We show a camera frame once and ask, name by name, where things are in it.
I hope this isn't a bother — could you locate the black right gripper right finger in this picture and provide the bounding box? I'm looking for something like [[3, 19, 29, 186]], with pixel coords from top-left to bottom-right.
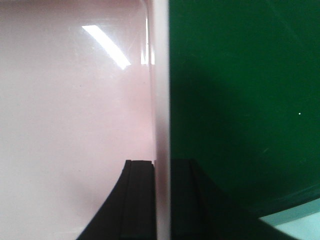
[[170, 159, 293, 240]]

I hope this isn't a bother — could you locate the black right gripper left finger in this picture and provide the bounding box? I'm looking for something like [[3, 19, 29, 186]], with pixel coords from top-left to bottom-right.
[[78, 160, 156, 240]]

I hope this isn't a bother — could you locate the pink plastic bin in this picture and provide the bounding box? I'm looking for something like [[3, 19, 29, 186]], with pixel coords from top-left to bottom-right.
[[0, 0, 169, 240]]

